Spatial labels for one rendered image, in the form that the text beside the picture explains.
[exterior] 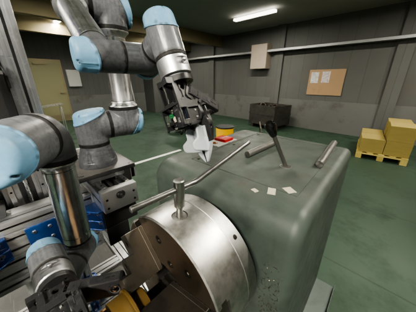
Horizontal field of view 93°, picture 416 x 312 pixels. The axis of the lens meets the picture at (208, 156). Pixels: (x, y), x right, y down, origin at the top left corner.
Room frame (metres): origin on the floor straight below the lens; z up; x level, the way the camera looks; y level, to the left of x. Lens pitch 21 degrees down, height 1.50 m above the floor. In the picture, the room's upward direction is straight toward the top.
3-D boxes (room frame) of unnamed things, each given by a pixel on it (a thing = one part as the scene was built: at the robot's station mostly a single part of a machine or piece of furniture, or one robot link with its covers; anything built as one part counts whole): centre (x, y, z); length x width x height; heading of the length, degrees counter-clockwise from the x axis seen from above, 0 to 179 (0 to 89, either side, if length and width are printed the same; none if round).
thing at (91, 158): (0.79, 0.48, 1.21); 0.15 x 0.15 x 0.10
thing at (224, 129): (4.00, -0.35, 0.30); 0.38 x 0.38 x 0.61
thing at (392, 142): (4.01, -3.71, 0.35); 1.19 x 0.88 x 0.70; 137
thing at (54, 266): (0.31, 0.34, 1.09); 0.08 x 0.05 x 0.08; 137
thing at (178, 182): (0.34, 0.06, 1.26); 0.02 x 0.02 x 0.12
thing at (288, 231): (0.66, -0.19, 1.06); 0.59 x 0.48 x 0.39; 138
